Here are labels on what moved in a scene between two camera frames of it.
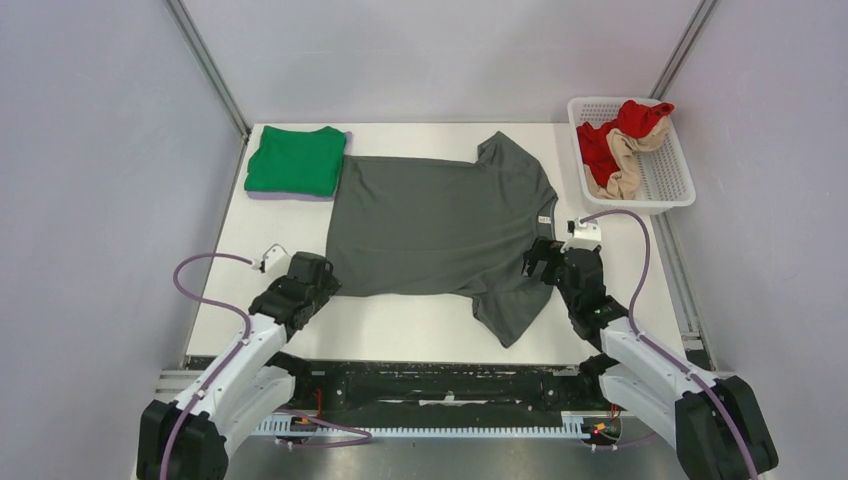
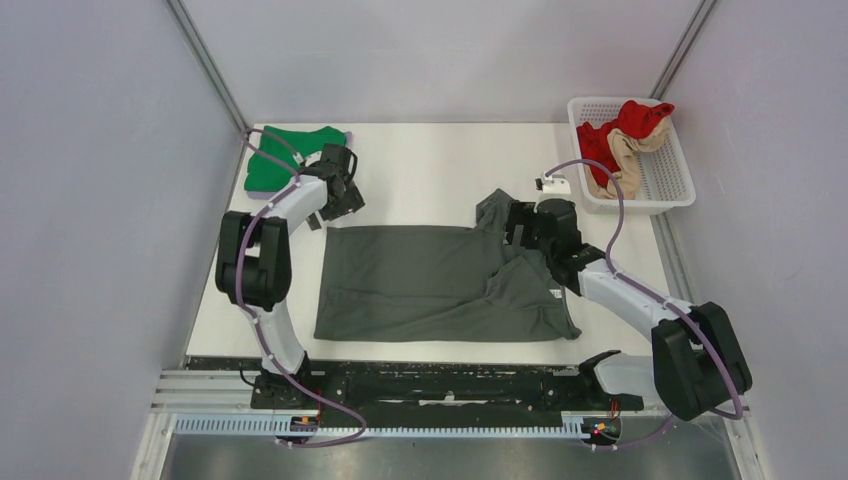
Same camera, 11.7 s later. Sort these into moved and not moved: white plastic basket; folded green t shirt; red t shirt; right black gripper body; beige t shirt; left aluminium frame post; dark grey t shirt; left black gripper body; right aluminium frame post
Moved: left black gripper body; right black gripper body; dark grey t shirt
Not moved: white plastic basket; folded green t shirt; right aluminium frame post; left aluminium frame post; red t shirt; beige t shirt
